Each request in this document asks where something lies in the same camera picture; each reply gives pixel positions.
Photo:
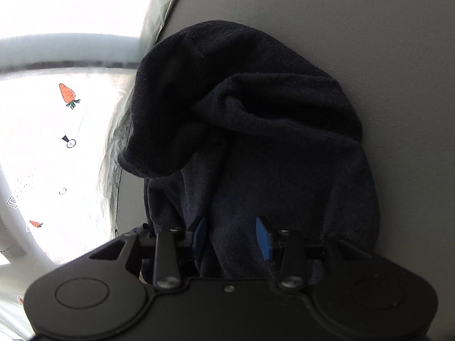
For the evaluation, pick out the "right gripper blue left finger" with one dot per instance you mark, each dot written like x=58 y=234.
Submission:
x=195 y=237

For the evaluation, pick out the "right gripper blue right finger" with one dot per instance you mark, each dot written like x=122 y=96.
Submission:
x=267 y=237

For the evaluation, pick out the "dark navy knit sweater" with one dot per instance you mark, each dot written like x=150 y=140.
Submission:
x=229 y=125

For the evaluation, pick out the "translucent printed window film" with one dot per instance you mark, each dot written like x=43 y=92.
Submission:
x=67 y=70

